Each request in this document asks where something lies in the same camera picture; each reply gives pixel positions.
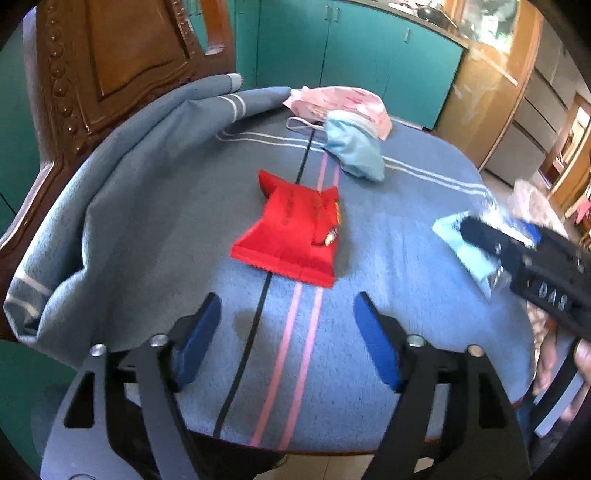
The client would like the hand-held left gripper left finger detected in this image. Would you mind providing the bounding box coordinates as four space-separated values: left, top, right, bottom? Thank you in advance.
39 292 222 480

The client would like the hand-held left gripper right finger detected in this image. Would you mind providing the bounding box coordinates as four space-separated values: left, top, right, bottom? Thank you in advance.
353 292 532 480

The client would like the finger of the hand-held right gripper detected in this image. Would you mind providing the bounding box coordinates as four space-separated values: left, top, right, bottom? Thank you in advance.
513 220 571 254
459 216 520 278

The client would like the light blue packet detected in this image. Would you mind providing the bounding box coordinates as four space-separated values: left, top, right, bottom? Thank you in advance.
431 210 502 298

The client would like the pink perforated plastic basket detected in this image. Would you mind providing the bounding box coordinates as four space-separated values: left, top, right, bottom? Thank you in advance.
505 179 575 352

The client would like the red snack wrapper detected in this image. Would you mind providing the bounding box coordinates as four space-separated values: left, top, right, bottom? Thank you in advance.
230 170 342 289

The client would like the person's right hand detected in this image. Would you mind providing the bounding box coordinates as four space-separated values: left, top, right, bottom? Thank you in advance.
531 318 591 395

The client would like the pink hanging cloth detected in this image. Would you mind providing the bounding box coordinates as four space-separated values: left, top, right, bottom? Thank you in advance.
566 196 591 227

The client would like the blue striped blanket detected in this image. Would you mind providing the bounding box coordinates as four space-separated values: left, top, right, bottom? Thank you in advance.
4 73 539 453

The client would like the grey refrigerator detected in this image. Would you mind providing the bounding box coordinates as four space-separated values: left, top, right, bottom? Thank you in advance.
480 55 578 185

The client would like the wood framed glass partition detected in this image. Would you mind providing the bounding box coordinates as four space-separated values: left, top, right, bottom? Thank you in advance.
434 0 546 167

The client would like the blue face mask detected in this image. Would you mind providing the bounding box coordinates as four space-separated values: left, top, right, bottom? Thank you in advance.
286 110 385 182

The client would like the pink face mask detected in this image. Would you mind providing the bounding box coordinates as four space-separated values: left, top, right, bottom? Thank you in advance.
281 85 393 141

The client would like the black frying pan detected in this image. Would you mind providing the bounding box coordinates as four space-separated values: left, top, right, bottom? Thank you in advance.
416 2 455 24

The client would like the carved wooden chair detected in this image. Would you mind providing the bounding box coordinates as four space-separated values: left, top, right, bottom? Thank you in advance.
0 0 250 342

